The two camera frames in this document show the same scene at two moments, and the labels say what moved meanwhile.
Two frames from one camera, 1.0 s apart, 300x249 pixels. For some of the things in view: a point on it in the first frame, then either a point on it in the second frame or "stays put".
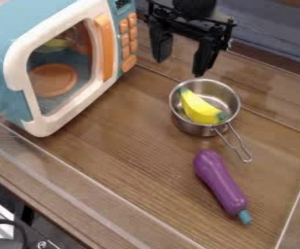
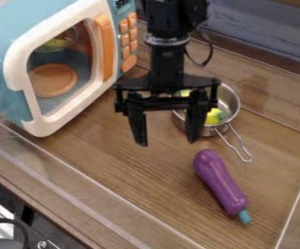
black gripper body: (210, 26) to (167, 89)
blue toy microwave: (52, 53) stays put
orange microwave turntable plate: (52, 79) stays put
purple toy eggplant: (218, 177) stays put
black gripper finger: (160, 39) to (136, 117)
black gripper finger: (203, 55) to (196, 107)
